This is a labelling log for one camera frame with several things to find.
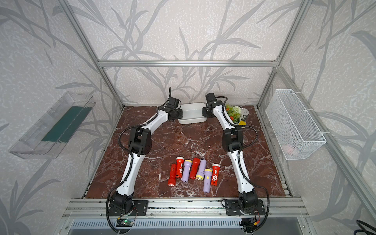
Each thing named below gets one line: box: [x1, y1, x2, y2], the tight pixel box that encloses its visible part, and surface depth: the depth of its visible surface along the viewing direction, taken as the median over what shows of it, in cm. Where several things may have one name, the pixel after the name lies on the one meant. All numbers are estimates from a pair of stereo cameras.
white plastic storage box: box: [177, 102, 208, 125], surface depth 111 cm
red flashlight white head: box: [175, 156, 185, 179], surface depth 86 cm
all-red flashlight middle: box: [189, 157, 201, 180], surface depth 86 cm
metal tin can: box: [240, 107, 250, 122], surface depth 111 cm
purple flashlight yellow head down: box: [195, 158, 207, 181], surface depth 86 cm
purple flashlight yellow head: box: [181, 159, 193, 183], surface depth 86 cm
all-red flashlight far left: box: [167, 163, 177, 187], surface depth 84 cm
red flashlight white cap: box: [210, 163, 221, 187], surface depth 84 cm
